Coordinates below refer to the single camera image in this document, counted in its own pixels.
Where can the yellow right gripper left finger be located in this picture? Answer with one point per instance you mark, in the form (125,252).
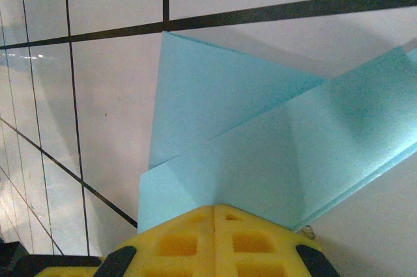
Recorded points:
(182,257)

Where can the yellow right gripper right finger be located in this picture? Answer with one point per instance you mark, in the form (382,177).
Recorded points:
(260,257)

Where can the light blue paper sheet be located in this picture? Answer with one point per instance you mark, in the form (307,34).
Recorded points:
(244,146)

